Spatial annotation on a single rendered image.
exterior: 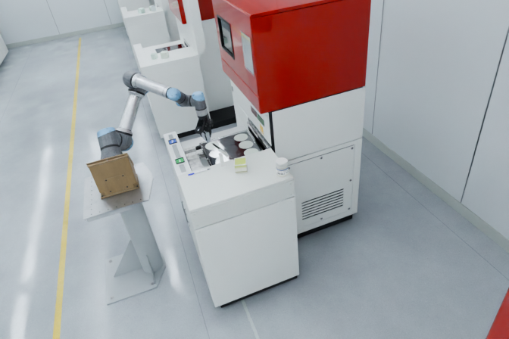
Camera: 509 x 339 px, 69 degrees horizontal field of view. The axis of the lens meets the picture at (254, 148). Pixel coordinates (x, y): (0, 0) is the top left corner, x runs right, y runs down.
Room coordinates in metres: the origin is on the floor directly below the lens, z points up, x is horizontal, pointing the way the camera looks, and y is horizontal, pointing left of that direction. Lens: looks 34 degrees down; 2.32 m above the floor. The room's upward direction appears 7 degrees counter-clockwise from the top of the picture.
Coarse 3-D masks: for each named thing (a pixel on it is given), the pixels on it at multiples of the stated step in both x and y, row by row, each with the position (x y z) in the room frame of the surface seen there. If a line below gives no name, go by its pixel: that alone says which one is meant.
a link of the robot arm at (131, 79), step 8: (128, 72) 2.34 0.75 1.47; (136, 72) 2.40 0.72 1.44; (128, 80) 2.29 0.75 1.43; (136, 80) 2.27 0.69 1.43; (144, 80) 2.26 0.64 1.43; (152, 80) 2.26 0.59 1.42; (144, 88) 2.24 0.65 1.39; (152, 88) 2.20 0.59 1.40; (160, 88) 2.18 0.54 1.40; (168, 88) 2.17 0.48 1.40; (168, 96) 2.10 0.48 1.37; (176, 96) 2.10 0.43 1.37; (184, 96) 2.17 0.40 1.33
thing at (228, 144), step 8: (232, 136) 2.32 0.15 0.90; (248, 136) 2.29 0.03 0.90; (224, 144) 2.23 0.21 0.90; (232, 144) 2.22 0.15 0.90; (208, 152) 2.15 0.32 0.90; (216, 152) 2.14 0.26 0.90; (232, 152) 2.11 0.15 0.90; (240, 152) 2.10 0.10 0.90; (216, 160) 2.04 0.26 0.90; (224, 160) 2.03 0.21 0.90
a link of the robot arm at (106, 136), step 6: (102, 132) 2.09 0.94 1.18; (108, 132) 2.09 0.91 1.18; (114, 132) 2.13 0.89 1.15; (102, 138) 2.06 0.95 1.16; (108, 138) 2.06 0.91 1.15; (114, 138) 2.08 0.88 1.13; (120, 138) 2.14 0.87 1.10; (102, 144) 2.04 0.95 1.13; (108, 144) 2.03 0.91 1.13; (114, 144) 2.05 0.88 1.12; (120, 144) 2.12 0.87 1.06
